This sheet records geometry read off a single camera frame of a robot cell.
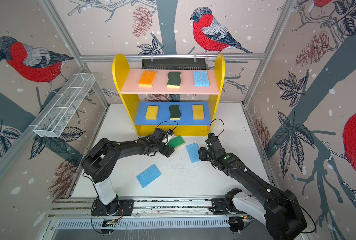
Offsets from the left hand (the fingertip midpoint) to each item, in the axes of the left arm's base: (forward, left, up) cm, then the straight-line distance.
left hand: (168, 146), depth 94 cm
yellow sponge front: (+17, -19, +14) cm, 29 cm away
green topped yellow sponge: (+3, -5, 0) cm, 6 cm away
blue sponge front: (-18, +11, -1) cm, 21 cm away
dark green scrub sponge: (+18, -4, +14) cm, 23 cm away
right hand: (-8, -19, +6) cm, 22 cm away
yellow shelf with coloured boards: (+45, -12, -3) cm, 47 cm away
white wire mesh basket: (+10, +54, +29) cm, 62 cm away
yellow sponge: (+17, +11, +13) cm, 24 cm away
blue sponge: (-3, -15, 0) cm, 16 cm away
